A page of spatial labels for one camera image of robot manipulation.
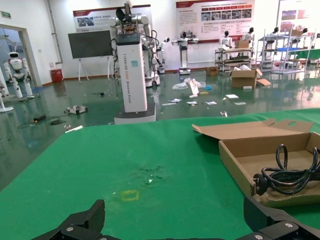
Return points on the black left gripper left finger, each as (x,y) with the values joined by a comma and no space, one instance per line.
(85,225)

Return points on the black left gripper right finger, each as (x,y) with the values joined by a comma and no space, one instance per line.
(270,221)

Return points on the white flat box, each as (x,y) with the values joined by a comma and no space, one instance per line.
(247,87)

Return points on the large open cardboard box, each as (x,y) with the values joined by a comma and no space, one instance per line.
(243,78)

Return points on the small printed cardboard box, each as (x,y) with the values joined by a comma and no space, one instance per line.
(211,71)

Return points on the closed cardboard box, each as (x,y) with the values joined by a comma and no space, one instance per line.
(241,44)

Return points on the cardboard box on rack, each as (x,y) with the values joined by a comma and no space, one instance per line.
(296,32)

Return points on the green table cloth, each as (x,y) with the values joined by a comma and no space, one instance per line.
(125,155)

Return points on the white stick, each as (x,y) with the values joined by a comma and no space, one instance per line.
(74,129)

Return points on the white floor device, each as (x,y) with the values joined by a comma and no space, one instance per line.
(76,109)

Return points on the black power brick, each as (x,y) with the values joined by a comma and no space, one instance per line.
(40,118)

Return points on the small shiny floor object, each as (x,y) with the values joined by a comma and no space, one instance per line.
(224,114)

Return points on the paper leaflet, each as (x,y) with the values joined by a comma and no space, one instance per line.
(175,100)
(211,102)
(191,102)
(240,103)
(231,96)

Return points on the small black floor object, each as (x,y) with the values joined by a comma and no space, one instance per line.
(101,94)

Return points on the yellow flat item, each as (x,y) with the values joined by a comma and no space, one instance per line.
(204,93)

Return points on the blue cloth item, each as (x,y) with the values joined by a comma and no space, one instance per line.
(208,87)

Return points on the red bin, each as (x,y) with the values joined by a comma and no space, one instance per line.
(57,75)

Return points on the white tower robot column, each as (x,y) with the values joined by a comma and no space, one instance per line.
(132,80)

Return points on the white carton red print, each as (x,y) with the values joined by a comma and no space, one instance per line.
(193,87)

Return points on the metal shelf rack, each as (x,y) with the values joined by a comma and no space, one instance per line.
(287,62)

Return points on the clear plastic bag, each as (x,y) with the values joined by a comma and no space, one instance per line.
(180,85)

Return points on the metal cart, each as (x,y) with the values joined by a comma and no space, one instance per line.
(233,60)

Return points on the green covered table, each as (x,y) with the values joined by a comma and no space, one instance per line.
(311,53)

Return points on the black display on stand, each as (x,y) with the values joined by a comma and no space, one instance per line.
(90,43)

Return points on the white robot black head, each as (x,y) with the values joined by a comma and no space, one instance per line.
(305,31)
(226,40)
(248,36)
(275,31)

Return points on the white robot with outstretched arms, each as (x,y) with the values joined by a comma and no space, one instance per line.
(184,50)

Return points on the small white humanoid robot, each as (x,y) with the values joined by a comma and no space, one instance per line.
(163,50)

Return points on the red-header poster board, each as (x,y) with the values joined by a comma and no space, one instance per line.
(100,17)

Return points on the green exit sign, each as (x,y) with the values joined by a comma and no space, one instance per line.
(6,14)

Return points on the grey door frame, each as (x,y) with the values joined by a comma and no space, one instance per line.
(27,50)

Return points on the white wall pipe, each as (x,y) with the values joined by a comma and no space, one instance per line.
(53,32)

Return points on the wall photo poster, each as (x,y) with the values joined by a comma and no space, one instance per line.
(296,17)

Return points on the large wall info board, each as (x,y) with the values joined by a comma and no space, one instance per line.
(215,20)

